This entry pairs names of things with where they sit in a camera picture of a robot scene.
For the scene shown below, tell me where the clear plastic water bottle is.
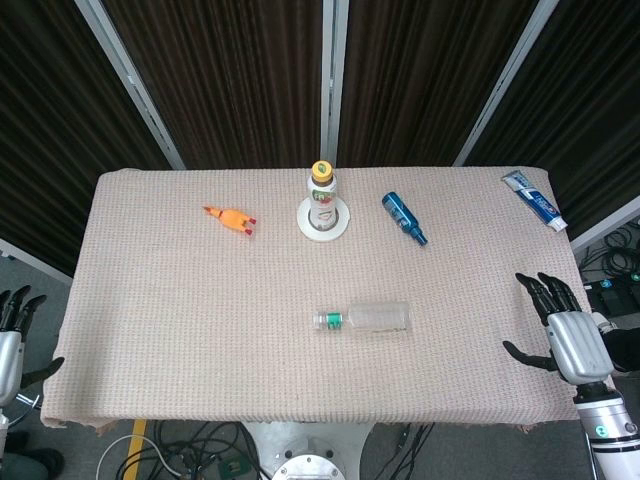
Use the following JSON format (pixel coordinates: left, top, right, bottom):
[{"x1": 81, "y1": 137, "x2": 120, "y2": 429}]
[{"x1": 313, "y1": 301, "x2": 414, "y2": 337}]

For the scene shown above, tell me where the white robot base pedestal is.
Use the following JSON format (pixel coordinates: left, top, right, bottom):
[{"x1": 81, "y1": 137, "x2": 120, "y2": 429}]
[{"x1": 244, "y1": 422, "x2": 376, "y2": 480}]

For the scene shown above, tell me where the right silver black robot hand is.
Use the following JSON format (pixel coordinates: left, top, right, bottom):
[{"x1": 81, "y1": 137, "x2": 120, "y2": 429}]
[{"x1": 502, "y1": 272, "x2": 615, "y2": 386}]

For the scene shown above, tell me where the table with beige cloth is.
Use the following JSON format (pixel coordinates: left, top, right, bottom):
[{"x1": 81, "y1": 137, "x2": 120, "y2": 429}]
[{"x1": 39, "y1": 167, "x2": 619, "y2": 436}]

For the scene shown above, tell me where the black power strip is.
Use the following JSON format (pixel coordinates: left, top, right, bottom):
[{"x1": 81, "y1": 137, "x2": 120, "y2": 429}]
[{"x1": 583, "y1": 278, "x2": 640, "y2": 317}]

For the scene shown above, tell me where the black cable tangle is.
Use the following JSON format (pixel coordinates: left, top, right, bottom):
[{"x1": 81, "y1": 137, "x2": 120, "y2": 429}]
[{"x1": 579, "y1": 222, "x2": 640, "y2": 284}]

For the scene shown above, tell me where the black floor cable bundle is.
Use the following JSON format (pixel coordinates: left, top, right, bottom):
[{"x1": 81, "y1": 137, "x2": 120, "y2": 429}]
[{"x1": 107, "y1": 420, "x2": 264, "y2": 480}]

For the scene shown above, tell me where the black and white floor device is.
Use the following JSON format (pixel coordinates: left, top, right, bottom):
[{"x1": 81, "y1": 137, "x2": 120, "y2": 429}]
[{"x1": 594, "y1": 319, "x2": 640, "y2": 374}]

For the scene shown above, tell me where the white floor cable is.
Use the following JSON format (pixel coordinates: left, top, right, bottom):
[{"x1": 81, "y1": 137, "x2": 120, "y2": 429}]
[{"x1": 96, "y1": 433, "x2": 187, "y2": 480}]

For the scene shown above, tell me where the orange rubber chicken toy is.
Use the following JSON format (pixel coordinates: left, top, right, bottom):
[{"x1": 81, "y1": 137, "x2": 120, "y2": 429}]
[{"x1": 202, "y1": 205, "x2": 259, "y2": 238}]

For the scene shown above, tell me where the dark brown curtain panel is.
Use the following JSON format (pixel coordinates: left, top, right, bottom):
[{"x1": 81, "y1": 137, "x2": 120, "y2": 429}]
[
  {"x1": 337, "y1": 0, "x2": 540, "y2": 169},
  {"x1": 464, "y1": 0, "x2": 640, "y2": 241},
  {"x1": 102, "y1": 0, "x2": 325, "y2": 170},
  {"x1": 0, "y1": 0, "x2": 174, "y2": 277}
]

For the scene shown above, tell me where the blue spray bottle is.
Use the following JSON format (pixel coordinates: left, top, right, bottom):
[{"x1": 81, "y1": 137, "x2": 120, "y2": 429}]
[{"x1": 381, "y1": 191, "x2": 429, "y2": 247}]

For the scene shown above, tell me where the white round coaster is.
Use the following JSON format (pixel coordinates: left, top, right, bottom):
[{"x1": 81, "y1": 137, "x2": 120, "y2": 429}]
[{"x1": 296, "y1": 197, "x2": 351, "y2": 243}]

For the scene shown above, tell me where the blue white toothpaste tube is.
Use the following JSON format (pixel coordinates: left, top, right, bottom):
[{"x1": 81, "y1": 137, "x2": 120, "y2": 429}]
[{"x1": 501, "y1": 170, "x2": 569, "y2": 233}]

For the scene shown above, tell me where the grey aluminium partition post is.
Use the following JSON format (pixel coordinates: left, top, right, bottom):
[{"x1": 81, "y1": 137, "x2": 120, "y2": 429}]
[
  {"x1": 319, "y1": 0, "x2": 350, "y2": 169},
  {"x1": 74, "y1": 0, "x2": 186, "y2": 171},
  {"x1": 452, "y1": 0, "x2": 559, "y2": 169}
]

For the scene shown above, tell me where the green circuit board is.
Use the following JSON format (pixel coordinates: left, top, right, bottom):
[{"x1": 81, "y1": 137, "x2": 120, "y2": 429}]
[{"x1": 217, "y1": 457, "x2": 251, "y2": 480}]

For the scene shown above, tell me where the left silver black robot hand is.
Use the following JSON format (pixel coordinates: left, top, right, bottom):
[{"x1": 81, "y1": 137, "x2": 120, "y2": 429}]
[{"x1": 0, "y1": 284, "x2": 66, "y2": 407}]

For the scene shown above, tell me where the yellow-capped drink bottle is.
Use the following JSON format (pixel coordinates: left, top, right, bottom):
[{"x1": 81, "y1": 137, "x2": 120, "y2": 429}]
[{"x1": 306, "y1": 160, "x2": 338, "y2": 232}]

